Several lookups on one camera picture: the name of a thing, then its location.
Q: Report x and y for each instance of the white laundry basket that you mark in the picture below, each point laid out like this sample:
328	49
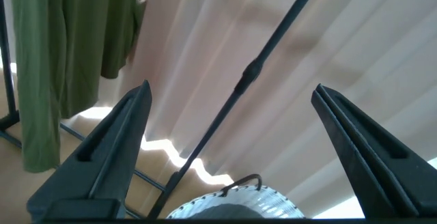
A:
266	200

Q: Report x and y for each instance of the beige curtain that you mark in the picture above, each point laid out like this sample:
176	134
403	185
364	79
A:
341	46

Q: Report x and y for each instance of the green printed shirt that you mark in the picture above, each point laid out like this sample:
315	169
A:
37	80

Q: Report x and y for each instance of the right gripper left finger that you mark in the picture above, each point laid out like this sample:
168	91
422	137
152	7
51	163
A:
68	186

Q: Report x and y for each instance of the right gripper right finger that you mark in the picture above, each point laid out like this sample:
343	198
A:
375	183

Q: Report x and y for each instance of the black clothes rack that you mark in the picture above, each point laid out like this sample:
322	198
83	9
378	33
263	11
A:
251	72

